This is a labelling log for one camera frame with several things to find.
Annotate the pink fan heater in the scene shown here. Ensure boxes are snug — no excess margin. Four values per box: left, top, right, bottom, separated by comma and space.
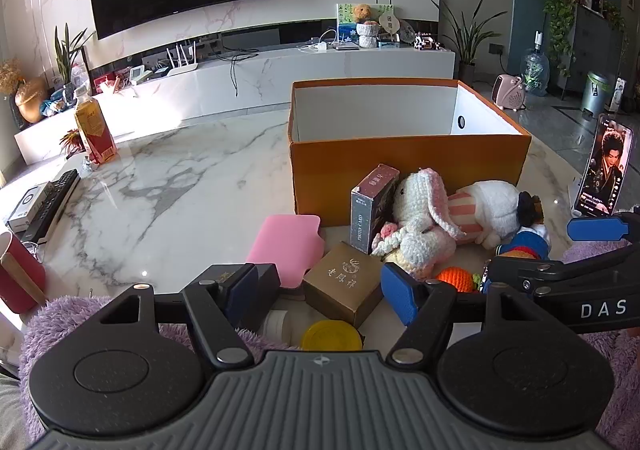
493, 74, 528, 110

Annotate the orange cardboard box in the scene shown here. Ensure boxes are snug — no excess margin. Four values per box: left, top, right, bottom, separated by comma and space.
287, 78, 532, 229

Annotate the yellow capped tea bottle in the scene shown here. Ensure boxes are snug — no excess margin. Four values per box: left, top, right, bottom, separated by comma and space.
73, 85, 119, 166

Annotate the white crochet bunny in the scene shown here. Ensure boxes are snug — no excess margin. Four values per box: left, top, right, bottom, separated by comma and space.
377, 168, 468, 277

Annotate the orange crochet carrot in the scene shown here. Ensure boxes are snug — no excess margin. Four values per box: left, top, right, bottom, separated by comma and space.
435, 266, 476, 292

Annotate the thin leaf potted plant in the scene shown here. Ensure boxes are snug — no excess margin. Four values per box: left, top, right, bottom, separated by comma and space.
52, 22, 96, 87

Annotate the white roll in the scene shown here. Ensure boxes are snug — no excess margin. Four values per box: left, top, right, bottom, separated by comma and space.
262, 310, 292, 345

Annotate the pink soft pad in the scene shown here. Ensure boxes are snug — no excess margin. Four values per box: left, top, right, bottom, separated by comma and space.
245, 214, 325, 290

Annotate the pink striped white plush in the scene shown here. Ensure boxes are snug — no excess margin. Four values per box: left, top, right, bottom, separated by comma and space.
447, 180, 524, 247

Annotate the hanging ivy plant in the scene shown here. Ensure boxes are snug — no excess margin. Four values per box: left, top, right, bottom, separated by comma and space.
524, 0, 628, 77

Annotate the blue water jug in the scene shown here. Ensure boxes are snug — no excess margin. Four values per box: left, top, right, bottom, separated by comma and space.
520, 30, 551, 98

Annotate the long leaf potted plant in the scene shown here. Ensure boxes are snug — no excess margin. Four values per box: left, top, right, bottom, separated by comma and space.
432, 0, 507, 82

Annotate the white knitted pot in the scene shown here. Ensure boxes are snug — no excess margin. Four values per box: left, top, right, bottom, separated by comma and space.
357, 22, 380, 49

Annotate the white flat box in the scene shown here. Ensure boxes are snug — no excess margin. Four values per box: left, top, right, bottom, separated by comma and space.
6, 182, 49, 232

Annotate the purple fuzzy blanket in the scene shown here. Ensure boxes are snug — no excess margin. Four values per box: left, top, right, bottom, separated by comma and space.
19, 240, 640, 450

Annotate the white marble tv cabinet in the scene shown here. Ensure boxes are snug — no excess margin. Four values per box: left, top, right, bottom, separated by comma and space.
14, 46, 457, 166

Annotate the white charger with cables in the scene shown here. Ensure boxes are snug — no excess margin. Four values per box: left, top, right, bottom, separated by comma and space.
299, 29, 342, 54

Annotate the gold gourd vase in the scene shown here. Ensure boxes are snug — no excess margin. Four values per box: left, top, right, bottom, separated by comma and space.
13, 76, 47, 124

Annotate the black-haired blue plush doll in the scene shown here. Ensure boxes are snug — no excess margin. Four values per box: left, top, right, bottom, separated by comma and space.
492, 191, 552, 262

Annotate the black cable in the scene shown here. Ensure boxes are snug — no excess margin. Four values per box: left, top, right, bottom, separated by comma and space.
228, 49, 261, 98

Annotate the yellow lidded jar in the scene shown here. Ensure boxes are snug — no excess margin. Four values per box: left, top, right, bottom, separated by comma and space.
301, 319, 363, 352

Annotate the white router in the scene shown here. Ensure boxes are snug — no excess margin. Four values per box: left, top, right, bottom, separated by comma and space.
164, 42, 200, 76

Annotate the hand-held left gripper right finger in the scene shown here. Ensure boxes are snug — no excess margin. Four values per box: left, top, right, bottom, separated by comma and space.
381, 261, 548, 367

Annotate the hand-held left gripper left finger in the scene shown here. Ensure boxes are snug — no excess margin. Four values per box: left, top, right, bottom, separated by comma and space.
100, 261, 282, 372

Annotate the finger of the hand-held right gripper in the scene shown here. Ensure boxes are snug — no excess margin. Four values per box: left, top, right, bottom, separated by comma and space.
485, 249, 640, 299
567, 207, 640, 243

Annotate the red cup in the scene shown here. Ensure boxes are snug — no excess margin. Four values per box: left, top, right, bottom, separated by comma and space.
0, 230, 49, 314

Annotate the dark card box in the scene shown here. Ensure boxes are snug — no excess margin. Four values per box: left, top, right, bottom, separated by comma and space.
350, 163, 401, 256

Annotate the silver trash can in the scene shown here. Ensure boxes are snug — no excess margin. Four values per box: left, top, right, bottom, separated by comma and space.
579, 71, 615, 117

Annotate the smartphone with lit screen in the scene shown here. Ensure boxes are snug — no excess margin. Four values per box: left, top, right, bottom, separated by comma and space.
572, 113, 635, 219

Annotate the black remote control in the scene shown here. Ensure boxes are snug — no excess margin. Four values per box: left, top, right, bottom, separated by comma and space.
19, 169, 81, 244

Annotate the small red plant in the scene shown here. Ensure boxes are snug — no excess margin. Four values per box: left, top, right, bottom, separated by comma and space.
59, 129, 84, 157

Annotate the gold small box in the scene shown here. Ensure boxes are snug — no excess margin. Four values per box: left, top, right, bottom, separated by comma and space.
302, 241, 386, 329

